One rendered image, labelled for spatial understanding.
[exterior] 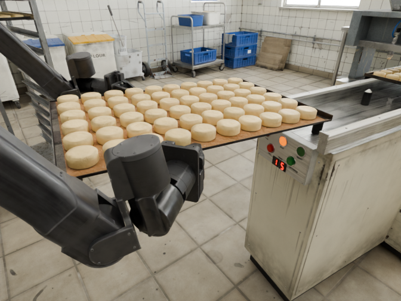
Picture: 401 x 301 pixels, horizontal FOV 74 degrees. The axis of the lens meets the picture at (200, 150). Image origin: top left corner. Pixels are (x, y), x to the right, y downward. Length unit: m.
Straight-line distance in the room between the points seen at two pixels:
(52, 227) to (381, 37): 1.58
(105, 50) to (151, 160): 3.85
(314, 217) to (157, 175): 0.78
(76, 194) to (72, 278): 1.33
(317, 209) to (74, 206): 0.82
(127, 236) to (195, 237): 1.34
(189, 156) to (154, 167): 0.10
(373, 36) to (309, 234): 1.05
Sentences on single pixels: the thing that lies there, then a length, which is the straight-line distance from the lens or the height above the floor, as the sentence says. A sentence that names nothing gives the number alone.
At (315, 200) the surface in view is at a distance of 0.99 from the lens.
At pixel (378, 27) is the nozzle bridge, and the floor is 1.11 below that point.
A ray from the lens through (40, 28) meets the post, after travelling 1.83.
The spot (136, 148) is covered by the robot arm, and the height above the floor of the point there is 1.09.
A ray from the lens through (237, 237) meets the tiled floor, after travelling 1.68.
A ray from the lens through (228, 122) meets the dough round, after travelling 0.57.
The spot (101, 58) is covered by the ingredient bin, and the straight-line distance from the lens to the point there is 4.13.
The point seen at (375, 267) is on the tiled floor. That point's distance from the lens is 1.80.
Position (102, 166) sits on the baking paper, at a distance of 0.46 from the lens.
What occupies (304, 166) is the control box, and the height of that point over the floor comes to 0.77.
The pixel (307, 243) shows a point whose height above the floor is 0.45.
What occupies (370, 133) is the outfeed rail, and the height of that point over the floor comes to 0.86.
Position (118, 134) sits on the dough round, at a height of 1.02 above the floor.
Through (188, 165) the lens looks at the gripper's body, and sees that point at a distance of 0.41.
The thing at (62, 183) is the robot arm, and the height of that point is 1.07.
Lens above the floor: 1.25
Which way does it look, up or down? 30 degrees down
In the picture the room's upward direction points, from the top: straight up
